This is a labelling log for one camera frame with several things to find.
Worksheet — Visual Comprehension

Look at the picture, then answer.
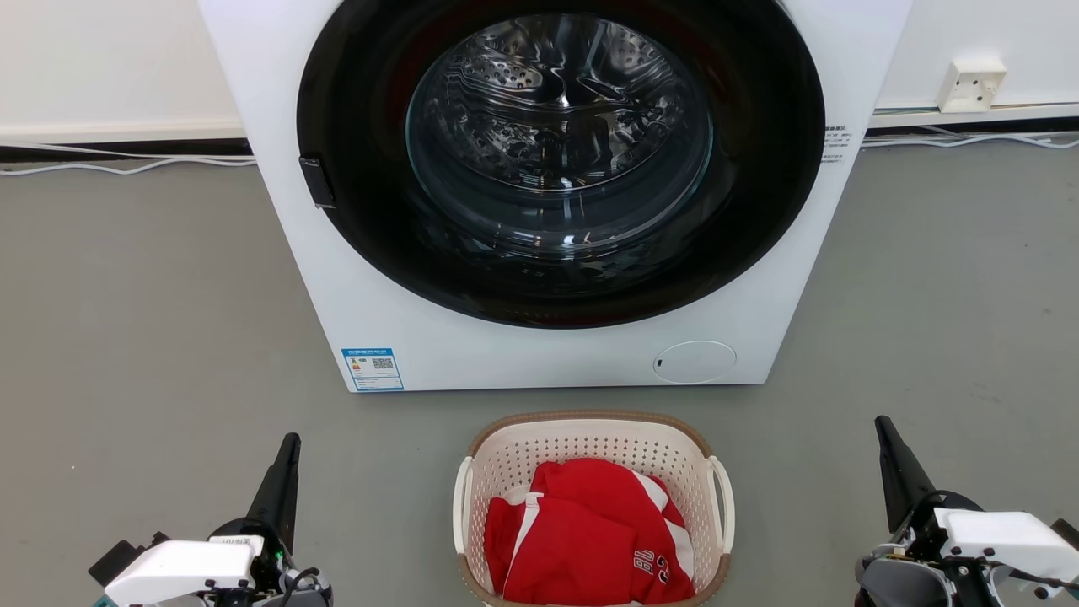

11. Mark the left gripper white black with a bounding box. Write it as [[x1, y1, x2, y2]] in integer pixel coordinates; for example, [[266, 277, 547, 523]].
[[97, 432, 334, 607]]

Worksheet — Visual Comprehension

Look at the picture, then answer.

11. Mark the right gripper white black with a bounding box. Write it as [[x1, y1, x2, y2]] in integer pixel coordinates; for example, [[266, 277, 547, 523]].
[[874, 416, 1079, 601]]

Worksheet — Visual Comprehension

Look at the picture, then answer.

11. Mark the cream perforated laundry basket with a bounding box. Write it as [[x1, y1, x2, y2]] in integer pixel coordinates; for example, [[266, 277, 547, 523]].
[[453, 411, 736, 607]]

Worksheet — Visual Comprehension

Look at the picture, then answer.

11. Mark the blue energy label sticker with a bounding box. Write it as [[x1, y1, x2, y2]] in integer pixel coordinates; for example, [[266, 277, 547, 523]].
[[341, 347, 405, 393]]

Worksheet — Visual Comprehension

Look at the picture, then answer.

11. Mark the white front-load washing machine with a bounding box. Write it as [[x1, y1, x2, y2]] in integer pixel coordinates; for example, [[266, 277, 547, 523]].
[[198, 0, 913, 394]]

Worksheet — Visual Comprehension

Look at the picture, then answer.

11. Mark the round white filter cover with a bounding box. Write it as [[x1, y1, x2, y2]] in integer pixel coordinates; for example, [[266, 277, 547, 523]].
[[653, 340, 738, 385]]

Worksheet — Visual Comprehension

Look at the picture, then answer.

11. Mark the round black washer door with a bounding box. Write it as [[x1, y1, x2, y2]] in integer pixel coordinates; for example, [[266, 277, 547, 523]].
[[296, 0, 826, 330]]

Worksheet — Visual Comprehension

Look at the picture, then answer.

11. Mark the red white sports jersey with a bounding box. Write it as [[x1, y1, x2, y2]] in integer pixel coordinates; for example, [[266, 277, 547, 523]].
[[483, 458, 697, 606]]

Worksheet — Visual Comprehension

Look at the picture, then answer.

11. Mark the black door latch handle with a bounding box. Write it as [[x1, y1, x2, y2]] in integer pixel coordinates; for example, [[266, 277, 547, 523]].
[[298, 156, 336, 209]]

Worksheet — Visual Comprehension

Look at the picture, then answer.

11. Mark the white floor cable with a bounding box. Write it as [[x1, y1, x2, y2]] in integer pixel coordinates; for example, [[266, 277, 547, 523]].
[[0, 142, 256, 176], [862, 126, 1079, 150]]

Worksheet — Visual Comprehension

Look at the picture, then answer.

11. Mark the white wall cable trunking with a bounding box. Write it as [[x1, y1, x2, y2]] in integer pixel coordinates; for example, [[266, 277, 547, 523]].
[[0, 121, 245, 144], [868, 103, 1079, 129]]

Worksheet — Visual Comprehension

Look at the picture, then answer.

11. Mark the white wall socket box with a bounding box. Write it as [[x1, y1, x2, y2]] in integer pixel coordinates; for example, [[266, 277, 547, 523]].
[[937, 59, 1007, 114]]

